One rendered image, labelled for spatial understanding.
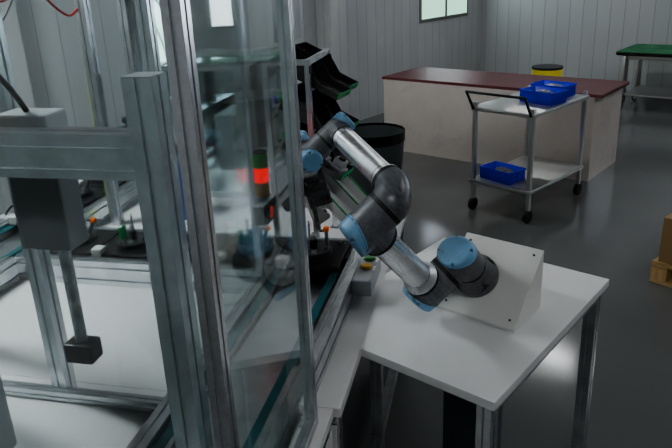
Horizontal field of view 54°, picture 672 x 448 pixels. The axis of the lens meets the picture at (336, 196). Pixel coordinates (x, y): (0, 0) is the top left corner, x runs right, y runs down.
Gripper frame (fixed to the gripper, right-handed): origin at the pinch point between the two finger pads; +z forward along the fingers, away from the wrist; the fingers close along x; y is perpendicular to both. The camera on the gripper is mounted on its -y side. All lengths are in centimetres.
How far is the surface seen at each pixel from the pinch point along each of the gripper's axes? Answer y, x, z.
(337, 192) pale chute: 19.0, 40.1, 8.8
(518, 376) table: 32, -71, 31
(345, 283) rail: 1.4, -15.8, 16.0
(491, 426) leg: 19, -77, 38
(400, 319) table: 13.5, -29.3, 28.5
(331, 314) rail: -8.9, -34.2, 12.8
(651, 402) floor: 126, -9, 143
